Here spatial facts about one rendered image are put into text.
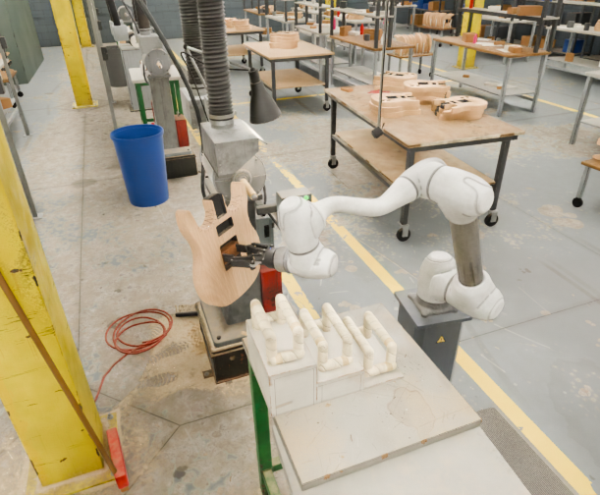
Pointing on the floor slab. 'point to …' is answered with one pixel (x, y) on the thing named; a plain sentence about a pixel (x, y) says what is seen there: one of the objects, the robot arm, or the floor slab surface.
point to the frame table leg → (260, 428)
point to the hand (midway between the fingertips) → (232, 252)
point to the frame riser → (225, 360)
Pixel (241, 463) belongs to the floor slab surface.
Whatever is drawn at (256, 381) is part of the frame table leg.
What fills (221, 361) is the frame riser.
